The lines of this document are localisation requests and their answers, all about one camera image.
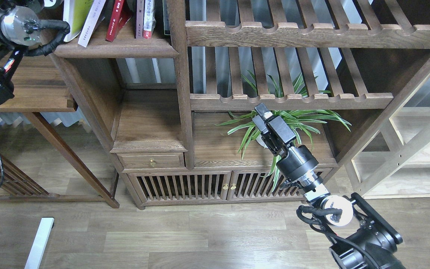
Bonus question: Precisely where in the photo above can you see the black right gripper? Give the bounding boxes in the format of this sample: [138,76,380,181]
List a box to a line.
[252,103,319,183]

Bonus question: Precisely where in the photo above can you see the yellow green book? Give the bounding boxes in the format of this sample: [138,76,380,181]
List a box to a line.
[63,0,93,42]

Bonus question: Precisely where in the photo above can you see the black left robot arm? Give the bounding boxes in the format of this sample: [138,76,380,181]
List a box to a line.
[0,0,70,198]

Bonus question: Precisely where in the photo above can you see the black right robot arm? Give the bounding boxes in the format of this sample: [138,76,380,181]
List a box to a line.
[253,103,404,269]

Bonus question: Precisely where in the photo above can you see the light wooden shelf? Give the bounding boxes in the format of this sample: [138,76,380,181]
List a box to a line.
[345,70,430,199]

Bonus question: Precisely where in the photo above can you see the dark wooden side shelf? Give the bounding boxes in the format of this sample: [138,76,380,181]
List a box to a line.
[0,55,121,209]

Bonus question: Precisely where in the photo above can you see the spider plant leaves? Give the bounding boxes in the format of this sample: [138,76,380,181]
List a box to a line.
[213,73,351,191]

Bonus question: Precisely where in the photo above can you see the white plant pot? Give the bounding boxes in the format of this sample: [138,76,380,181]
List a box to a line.
[256,134,268,149]

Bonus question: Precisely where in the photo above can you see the dark wooden bookshelf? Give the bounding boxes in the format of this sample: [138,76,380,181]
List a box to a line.
[20,0,430,210]

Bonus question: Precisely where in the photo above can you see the brass drawer knob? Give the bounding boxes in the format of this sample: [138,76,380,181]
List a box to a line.
[149,158,157,167]

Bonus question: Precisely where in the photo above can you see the dark upright book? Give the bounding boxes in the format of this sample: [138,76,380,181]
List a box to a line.
[162,0,171,36]

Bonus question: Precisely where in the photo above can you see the red white upright book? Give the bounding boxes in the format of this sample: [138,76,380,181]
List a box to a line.
[142,0,156,39]

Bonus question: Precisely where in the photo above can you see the white table leg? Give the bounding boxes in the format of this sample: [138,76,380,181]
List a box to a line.
[24,217,55,269]

